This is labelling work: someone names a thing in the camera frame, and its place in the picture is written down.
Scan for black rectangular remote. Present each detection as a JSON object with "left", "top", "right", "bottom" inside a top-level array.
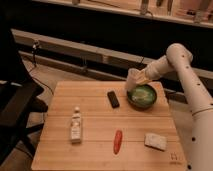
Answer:
[{"left": 107, "top": 91, "right": 120, "bottom": 108}]

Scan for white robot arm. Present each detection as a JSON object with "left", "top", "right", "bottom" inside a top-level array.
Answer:
[{"left": 136, "top": 43, "right": 213, "bottom": 171}]

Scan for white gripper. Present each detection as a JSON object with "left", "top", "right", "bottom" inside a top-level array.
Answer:
[{"left": 136, "top": 60, "right": 165, "bottom": 85}]

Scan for white glue bottle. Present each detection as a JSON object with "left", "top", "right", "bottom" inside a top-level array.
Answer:
[{"left": 70, "top": 106, "right": 82, "bottom": 143}]

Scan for black office chair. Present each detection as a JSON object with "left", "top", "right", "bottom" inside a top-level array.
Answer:
[{"left": 0, "top": 19, "right": 48, "bottom": 166}]

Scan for green ceramic bowl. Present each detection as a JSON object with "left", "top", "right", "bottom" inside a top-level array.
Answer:
[{"left": 127, "top": 84, "right": 157, "bottom": 109}]

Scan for red chili pepper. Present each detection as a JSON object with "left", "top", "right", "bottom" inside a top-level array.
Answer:
[{"left": 113, "top": 130, "right": 123, "bottom": 154}]

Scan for black cable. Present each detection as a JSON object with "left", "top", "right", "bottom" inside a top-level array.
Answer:
[{"left": 19, "top": 41, "right": 55, "bottom": 94}]

